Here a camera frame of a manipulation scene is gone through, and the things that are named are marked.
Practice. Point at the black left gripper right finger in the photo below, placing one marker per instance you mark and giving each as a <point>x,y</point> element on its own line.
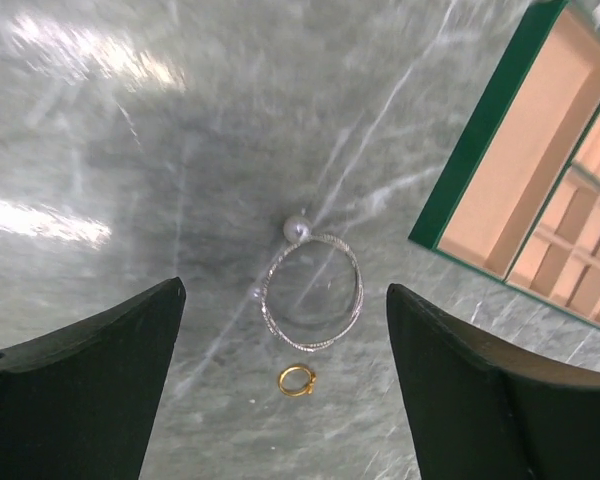
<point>479,407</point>

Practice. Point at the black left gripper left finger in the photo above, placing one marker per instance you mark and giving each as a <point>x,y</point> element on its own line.
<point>80,402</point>

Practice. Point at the green jewelry tray insert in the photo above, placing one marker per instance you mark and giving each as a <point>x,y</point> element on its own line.
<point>519,198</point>

